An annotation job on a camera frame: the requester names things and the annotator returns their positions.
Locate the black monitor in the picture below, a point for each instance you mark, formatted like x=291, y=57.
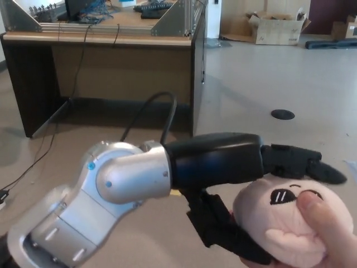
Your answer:
x=78, y=7

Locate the pale blue paper scrap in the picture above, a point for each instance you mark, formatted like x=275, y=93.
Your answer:
x=352, y=166

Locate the robot left black hand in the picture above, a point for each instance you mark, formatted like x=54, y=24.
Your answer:
x=217, y=159

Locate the black power adapter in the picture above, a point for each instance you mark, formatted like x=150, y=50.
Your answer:
x=3, y=196

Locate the aluminium profile frame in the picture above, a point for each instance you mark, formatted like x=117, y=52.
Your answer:
x=22, y=23

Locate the black keyboard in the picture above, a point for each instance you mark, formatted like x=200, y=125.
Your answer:
x=153, y=6

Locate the black round floor cover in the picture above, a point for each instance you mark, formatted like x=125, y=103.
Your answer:
x=283, y=114

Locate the wooden desk with dark panels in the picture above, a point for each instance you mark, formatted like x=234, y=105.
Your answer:
x=117, y=69

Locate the pink plush dumpling with sunglasses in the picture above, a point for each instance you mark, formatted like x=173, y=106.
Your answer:
x=279, y=220

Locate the clear plastic bag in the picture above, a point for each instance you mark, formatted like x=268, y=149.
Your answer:
x=219, y=43

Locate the long black foam piece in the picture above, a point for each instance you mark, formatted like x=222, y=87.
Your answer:
x=332, y=44

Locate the large open cardboard box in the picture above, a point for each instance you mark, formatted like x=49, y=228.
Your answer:
x=279, y=32

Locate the white box with blue print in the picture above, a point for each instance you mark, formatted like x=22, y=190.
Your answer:
x=126, y=2

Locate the small brown cardboard box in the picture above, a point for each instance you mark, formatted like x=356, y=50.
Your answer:
x=341, y=30

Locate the flat black device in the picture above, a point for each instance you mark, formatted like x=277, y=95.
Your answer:
x=152, y=14

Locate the flat brown cardboard sheet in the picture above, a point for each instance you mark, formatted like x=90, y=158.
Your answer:
x=237, y=29

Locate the person's bare hand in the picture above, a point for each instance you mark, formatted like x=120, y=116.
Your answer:
x=337, y=240

